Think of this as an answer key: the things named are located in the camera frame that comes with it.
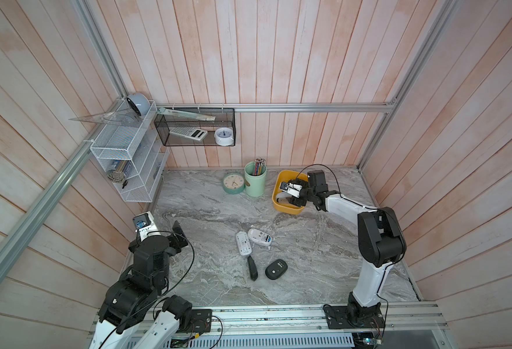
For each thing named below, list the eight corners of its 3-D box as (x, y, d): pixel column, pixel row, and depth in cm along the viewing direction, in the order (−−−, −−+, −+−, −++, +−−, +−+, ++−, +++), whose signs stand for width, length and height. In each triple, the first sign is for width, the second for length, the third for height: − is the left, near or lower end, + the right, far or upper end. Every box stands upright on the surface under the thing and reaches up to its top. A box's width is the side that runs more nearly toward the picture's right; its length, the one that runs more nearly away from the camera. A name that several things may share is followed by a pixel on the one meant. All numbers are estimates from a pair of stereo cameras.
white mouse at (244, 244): (240, 257, 90) (240, 254, 88) (234, 236, 96) (234, 233, 94) (252, 253, 91) (252, 250, 89) (245, 233, 97) (245, 229, 95)
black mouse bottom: (270, 282, 84) (270, 279, 81) (263, 271, 86) (263, 268, 84) (289, 269, 87) (290, 266, 84) (281, 259, 90) (282, 256, 87)
